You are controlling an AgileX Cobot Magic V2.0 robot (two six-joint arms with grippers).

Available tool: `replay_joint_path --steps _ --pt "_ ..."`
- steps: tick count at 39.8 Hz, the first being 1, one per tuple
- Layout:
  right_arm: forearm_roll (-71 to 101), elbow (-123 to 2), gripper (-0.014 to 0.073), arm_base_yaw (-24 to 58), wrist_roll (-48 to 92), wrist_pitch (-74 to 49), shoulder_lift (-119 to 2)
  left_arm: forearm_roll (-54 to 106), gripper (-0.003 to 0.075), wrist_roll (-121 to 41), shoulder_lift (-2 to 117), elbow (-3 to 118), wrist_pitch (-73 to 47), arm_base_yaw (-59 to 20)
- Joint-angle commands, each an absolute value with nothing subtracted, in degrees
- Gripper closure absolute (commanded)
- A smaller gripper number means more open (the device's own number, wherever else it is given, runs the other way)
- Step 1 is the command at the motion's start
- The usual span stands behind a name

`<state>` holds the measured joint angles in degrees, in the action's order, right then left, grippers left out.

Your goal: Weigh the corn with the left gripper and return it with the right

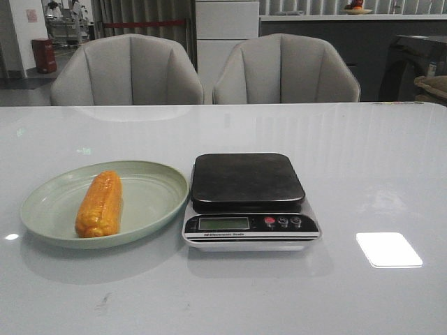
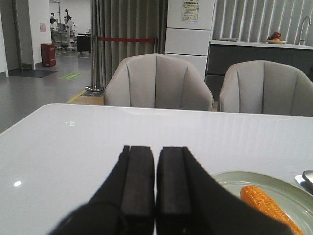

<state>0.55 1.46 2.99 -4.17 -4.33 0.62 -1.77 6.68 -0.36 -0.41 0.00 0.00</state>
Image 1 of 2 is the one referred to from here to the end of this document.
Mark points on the grey upholstered chair right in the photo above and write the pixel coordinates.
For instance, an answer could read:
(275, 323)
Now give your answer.
(285, 68)

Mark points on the red bin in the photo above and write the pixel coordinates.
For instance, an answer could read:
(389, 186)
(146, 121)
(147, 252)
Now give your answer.
(44, 55)

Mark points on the digital kitchen scale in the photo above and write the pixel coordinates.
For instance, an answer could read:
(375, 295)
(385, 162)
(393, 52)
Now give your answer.
(248, 202)

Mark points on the grey upholstered chair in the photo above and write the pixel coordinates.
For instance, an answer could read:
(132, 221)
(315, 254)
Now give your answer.
(285, 68)
(129, 69)

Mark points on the fruit bowl on counter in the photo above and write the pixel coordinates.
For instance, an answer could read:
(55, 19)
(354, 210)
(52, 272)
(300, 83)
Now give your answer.
(355, 7)

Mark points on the orange corn cob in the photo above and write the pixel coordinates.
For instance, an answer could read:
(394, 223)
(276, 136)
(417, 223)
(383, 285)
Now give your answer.
(99, 214)

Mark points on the white cabinet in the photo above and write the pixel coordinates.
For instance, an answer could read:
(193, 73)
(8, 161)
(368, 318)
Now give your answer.
(221, 25)

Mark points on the grey upholstered chair left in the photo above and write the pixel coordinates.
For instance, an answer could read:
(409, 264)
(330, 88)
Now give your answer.
(129, 69)

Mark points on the light green plate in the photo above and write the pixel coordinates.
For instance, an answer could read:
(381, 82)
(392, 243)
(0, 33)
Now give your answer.
(152, 194)

